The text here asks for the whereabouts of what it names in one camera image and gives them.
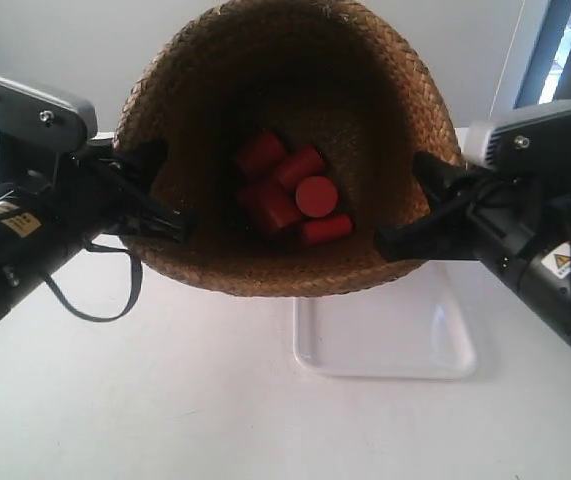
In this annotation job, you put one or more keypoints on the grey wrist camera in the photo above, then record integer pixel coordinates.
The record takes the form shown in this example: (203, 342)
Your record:
(44, 116)
(535, 138)

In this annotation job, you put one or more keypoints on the red cylinder top right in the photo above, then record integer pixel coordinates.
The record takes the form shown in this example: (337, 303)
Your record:
(303, 163)

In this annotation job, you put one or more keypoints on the window with dark frame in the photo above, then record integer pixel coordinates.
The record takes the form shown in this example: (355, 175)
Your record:
(549, 56)

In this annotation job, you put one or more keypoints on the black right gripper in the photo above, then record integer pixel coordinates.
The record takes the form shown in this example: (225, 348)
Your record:
(513, 224)

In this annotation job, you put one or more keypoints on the white rectangular plastic tray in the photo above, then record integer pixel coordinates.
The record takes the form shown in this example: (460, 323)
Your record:
(412, 328)

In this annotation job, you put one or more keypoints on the red cylinder top left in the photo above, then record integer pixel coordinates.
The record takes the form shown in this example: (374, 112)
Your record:
(261, 154)

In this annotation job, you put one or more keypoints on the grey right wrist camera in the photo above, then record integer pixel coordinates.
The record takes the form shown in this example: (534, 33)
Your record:
(535, 138)

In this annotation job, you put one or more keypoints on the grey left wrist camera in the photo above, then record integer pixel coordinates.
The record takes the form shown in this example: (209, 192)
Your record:
(44, 116)

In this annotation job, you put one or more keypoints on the brown woven wicker basket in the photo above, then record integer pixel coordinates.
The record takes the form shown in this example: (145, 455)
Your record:
(324, 77)

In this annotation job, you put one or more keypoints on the red cylinder bottom right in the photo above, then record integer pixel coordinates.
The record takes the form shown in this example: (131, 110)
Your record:
(327, 229)

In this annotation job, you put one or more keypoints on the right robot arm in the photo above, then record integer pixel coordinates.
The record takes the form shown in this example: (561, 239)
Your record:
(550, 300)

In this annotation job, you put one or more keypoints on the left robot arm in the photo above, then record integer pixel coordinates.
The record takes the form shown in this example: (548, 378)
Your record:
(28, 264)

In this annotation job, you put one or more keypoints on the red cylinder centre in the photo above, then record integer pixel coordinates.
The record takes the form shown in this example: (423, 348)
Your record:
(270, 206)

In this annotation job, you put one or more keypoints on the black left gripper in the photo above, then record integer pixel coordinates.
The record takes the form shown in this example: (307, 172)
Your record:
(72, 190)

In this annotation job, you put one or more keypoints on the red cylinder upright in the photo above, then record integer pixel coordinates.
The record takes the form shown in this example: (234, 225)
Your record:
(316, 196)

